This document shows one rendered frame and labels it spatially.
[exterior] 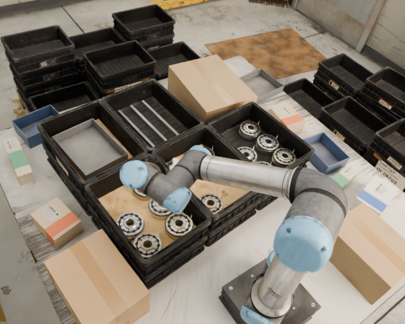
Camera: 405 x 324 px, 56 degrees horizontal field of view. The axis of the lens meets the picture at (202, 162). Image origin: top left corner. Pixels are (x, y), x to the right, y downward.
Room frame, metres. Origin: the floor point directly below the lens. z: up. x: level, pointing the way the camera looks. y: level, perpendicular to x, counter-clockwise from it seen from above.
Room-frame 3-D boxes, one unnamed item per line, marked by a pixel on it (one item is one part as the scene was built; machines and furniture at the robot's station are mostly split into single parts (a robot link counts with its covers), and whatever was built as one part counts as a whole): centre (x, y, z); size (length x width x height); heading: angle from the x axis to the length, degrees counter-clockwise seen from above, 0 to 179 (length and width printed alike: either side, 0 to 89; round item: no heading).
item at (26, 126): (1.28, 0.80, 0.74); 0.20 x 0.15 x 0.07; 140
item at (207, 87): (1.63, 0.02, 0.80); 0.40 x 0.30 x 0.20; 37
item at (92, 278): (0.52, 0.29, 0.78); 0.30 x 0.22 x 0.16; 47
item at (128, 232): (0.75, 0.23, 0.86); 0.10 x 0.10 x 0.01
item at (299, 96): (2.35, -0.71, 0.26); 0.40 x 0.30 x 0.23; 41
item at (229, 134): (1.24, -0.24, 0.87); 0.40 x 0.30 x 0.11; 47
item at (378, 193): (1.14, -0.80, 0.75); 0.20 x 0.12 x 0.09; 144
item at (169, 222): (0.78, 0.05, 0.86); 0.10 x 0.10 x 0.01
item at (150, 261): (0.80, 0.18, 0.92); 0.40 x 0.30 x 0.02; 47
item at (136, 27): (2.71, 0.62, 0.37); 0.40 x 0.30 x 0.45; 132
